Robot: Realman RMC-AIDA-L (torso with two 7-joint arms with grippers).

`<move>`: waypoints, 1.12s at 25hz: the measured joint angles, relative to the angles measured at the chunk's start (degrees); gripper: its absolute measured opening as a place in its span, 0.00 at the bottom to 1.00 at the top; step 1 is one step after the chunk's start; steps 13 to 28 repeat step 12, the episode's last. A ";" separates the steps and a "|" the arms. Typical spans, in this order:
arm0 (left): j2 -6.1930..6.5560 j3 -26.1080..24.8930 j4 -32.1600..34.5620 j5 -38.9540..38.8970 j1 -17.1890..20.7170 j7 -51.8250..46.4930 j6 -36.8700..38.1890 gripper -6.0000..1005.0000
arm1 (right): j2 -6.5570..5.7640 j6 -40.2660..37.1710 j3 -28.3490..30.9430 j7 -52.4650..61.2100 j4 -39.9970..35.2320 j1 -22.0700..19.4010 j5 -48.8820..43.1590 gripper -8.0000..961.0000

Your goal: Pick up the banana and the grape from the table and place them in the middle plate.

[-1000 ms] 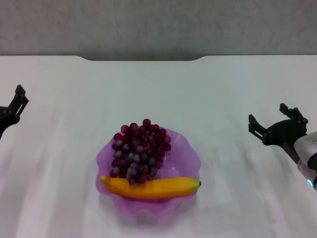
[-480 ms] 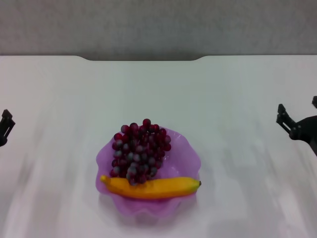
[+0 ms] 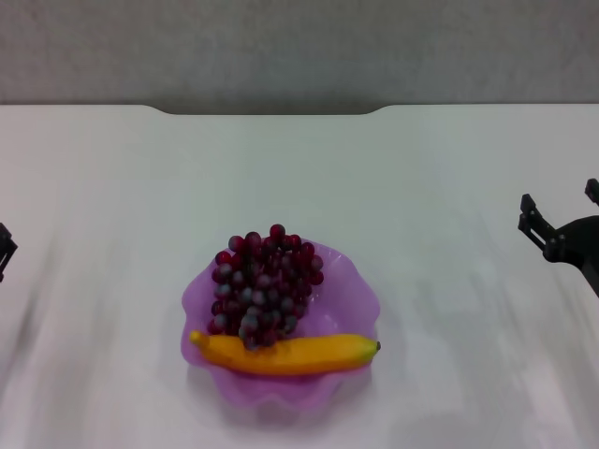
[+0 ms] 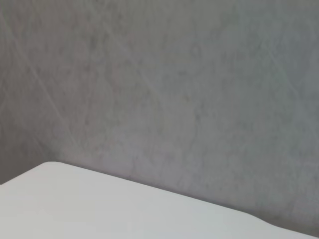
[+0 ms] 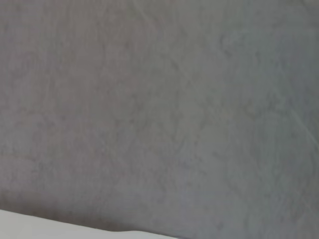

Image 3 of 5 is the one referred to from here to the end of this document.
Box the yellow banana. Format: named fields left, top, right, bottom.
left=188, top=329, right=382, bottom=377

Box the dark red grape bunch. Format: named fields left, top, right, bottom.
left=207, top=224, right=326, bottom=351

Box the purple wavy plastic bowl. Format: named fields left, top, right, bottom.
left=180, top=240, right=381, bottom=425

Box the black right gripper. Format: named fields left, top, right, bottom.
left=517, top=178, right=599, bottom=298

